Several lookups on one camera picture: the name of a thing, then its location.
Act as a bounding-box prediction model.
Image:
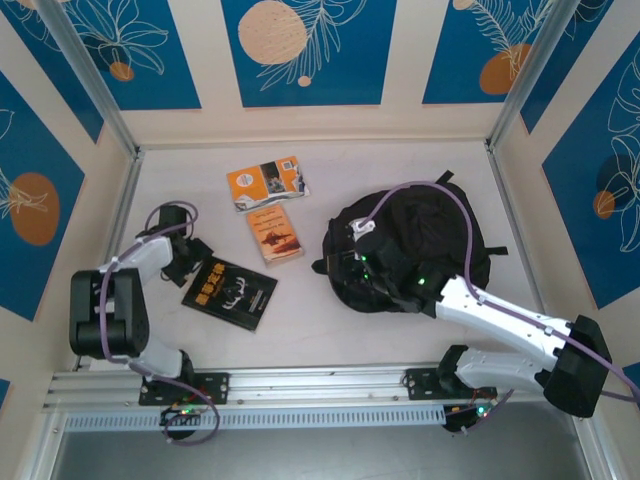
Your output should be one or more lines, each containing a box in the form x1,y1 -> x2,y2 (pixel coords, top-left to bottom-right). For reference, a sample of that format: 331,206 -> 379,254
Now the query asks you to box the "black book yellow title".
180,255 -> 279,333

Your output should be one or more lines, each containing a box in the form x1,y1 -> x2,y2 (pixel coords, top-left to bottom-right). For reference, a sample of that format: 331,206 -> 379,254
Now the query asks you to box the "black backpack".
312,169 -> 509,315

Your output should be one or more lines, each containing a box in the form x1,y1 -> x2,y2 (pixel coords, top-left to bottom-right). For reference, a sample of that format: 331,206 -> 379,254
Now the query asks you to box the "orange Huckleberry Finn paperback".
245,204 -> 305,267

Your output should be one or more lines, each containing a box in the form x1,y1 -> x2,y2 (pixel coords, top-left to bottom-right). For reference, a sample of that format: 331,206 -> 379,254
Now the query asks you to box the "torn orange white booklet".
226,155 -> 311,214

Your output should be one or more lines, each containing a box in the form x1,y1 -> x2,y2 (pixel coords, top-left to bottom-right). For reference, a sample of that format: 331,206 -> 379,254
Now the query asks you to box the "small circuit board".
159,405 -> 202,427
443,403 -> 501,432

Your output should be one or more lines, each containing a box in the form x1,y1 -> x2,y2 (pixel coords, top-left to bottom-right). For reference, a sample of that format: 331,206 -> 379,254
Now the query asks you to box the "aluminium table side rail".
74,149 -> 146,374
484,139 -> 604,480

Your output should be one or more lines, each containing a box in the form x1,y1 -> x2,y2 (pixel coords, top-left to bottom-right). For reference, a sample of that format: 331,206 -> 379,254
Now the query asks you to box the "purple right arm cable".
367,180 -> 640,436

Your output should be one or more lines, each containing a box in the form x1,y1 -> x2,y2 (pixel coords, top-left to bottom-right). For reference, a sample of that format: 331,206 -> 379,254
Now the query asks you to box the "black right mount plate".
402,367 -> 499,401

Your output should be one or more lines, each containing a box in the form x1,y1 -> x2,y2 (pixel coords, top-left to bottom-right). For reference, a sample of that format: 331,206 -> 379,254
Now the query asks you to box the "black mount plate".
402,367 -> 499,401
138,370 -> 231,406

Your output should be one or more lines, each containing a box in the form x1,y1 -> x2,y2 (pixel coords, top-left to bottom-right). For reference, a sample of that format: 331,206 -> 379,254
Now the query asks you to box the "black left mount plate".
138,370 -> 231,406

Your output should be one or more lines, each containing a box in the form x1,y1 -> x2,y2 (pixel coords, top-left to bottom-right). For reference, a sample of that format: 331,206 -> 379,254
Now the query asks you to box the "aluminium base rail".
42,367 -> 594,411

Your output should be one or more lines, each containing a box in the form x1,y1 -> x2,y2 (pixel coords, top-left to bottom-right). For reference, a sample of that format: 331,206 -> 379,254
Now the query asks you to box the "white slotted cable duct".
63,404 -> 446,431

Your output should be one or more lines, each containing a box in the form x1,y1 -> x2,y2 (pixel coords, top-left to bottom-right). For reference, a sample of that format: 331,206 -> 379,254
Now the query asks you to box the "aluminium frame post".
487,0 -> 617,151
37,0 -> 142,157

